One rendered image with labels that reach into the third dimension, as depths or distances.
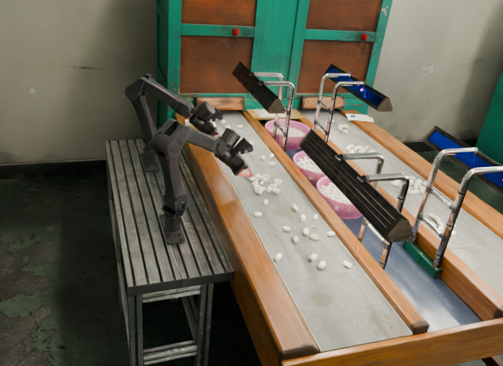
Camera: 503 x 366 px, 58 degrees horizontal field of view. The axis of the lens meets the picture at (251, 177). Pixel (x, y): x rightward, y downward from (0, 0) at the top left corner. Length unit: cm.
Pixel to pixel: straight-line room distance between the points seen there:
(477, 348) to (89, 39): 283
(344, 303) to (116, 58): 247
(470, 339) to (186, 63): 196
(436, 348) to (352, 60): 199
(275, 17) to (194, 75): 57
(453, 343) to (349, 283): 35
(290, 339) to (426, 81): 353
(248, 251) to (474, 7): 352
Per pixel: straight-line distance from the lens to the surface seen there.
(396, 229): 127
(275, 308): 141
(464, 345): 165
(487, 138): 473
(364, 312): 151
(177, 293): 167
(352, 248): 172
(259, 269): 153
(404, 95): 445
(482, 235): 211
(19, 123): 358
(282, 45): 284
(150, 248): 176
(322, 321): 144
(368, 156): 158
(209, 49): 272
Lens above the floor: 173
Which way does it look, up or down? 28 degrees down
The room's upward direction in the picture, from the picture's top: 6 degrees clockwise
